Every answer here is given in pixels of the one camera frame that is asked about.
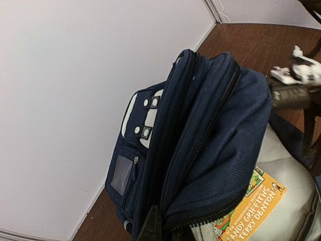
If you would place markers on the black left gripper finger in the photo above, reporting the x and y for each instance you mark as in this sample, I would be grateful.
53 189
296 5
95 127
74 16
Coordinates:
153 227

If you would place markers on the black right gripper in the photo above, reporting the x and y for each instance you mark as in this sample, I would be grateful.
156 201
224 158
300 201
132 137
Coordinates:
307 98

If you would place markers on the orange green treehouse book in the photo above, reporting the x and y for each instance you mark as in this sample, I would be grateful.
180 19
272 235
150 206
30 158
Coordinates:
262 196

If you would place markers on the navy blue student backpack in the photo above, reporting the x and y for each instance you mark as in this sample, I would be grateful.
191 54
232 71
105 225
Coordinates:
190 145

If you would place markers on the aluminium right corner post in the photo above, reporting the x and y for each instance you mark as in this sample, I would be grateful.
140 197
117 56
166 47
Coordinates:
215 9

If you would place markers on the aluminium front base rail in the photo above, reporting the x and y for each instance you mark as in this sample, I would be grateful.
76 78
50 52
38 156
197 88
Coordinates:
9 236

